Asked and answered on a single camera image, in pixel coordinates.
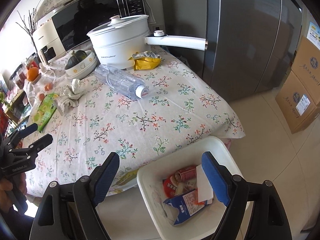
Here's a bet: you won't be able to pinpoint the floral tablecloth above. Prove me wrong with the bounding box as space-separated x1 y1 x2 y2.
23 46 245 197

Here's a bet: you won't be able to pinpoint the white tissue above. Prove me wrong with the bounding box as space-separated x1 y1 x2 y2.
54 79 86 115

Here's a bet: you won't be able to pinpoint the yellow crumpled snack wrapper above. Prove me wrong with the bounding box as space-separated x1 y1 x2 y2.
128 51 162 70

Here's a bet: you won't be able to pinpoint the white floral bowl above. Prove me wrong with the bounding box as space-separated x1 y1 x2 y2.
65 50 97 76

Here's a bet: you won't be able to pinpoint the clear plastic water bottle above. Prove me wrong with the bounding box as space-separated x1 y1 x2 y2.
94 64 149 100

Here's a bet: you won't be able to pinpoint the grey refrigerator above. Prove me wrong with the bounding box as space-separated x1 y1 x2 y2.
162 0 303 101

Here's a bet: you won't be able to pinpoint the cardboard box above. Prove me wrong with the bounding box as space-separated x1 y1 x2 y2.
292 37 319 96
276 72 319 134

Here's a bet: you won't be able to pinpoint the white orange fish snack box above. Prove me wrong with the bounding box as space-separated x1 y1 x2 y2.
163 165 214 202

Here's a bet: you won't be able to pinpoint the person's left hand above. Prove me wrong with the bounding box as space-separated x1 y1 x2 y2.
0 173 27 213

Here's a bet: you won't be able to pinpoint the white electric cooking pot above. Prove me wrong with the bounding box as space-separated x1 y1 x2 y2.
87 15 208 69

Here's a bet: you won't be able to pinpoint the glass jar with cork lid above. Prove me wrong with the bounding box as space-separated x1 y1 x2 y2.
23 70 56 107

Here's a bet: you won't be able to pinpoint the wire rack with packages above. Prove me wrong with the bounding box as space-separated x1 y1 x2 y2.
1 61 31 134

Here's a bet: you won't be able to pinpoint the large orange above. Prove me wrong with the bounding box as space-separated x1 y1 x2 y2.
27 67 39 82

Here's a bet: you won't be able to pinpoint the green onion rings bag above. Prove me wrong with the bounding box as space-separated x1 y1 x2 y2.
32 93 58 132

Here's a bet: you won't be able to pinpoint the red soda can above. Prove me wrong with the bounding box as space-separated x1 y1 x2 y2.
174 165 196 182

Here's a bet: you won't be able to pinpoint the cream air fryer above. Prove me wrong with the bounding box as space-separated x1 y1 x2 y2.
33 19 66 65

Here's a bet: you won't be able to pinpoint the white trash bin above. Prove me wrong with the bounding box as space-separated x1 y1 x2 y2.
137 136 241 239

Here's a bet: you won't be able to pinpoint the upper cardboard box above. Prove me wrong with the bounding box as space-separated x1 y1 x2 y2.
292 37 319 96

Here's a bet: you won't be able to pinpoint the lower cardboard box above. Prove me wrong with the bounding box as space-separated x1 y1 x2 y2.
276 72 319 134

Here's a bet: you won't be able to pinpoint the dried branches in vase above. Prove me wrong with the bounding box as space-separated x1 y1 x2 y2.
16 8 38 57

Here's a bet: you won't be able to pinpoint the blue almond snack box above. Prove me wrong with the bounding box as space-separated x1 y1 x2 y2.
163 190 213 225

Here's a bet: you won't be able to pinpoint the black microwave oven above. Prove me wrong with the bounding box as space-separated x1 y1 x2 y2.
52 0 145 51

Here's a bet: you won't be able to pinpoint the green kabocha squash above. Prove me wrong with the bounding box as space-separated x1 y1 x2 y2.
65 50 87 70

